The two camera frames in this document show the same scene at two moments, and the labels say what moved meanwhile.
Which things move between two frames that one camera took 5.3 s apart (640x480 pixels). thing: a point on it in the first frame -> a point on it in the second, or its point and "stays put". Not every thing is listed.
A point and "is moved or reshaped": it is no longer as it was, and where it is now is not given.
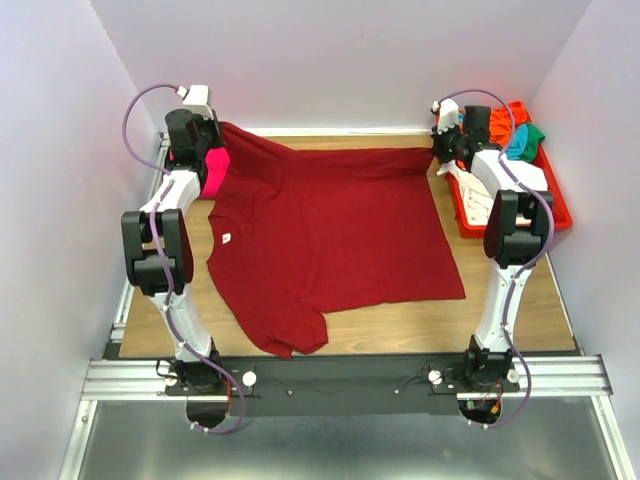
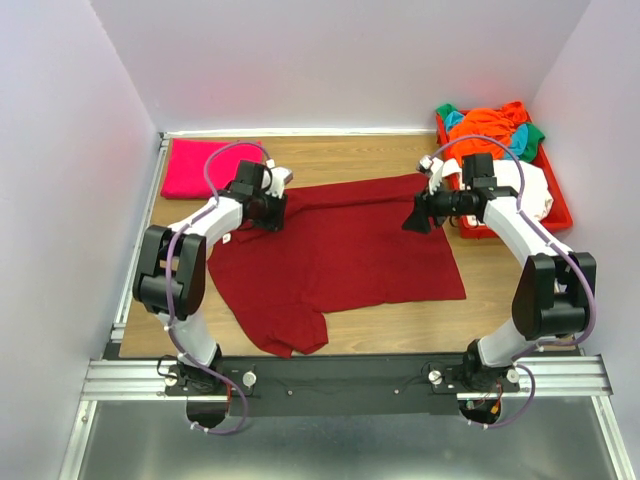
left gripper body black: (207, 133) -> (269, 211)
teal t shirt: (518, 142) stays put
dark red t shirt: (299, 234) is moved or reshaped
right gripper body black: (446, 144) -> (443, 205)
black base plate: (343, 386) stays put
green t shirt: (535, 136) stays put
